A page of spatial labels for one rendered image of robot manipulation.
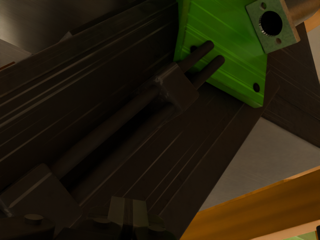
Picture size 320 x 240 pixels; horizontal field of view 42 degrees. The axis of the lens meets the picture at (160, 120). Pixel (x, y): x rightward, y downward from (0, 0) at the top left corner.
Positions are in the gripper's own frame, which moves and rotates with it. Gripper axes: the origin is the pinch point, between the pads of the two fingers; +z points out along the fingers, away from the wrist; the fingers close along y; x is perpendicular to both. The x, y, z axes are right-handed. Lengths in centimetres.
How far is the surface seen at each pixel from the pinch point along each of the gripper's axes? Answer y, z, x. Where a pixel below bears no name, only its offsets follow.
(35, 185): -4.5, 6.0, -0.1
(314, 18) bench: 34, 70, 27
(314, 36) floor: 87, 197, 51
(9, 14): -17.0, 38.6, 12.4
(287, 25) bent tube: 13.5, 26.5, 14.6
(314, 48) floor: 91, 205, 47
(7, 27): -17.6, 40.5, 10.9
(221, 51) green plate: 7.2, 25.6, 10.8
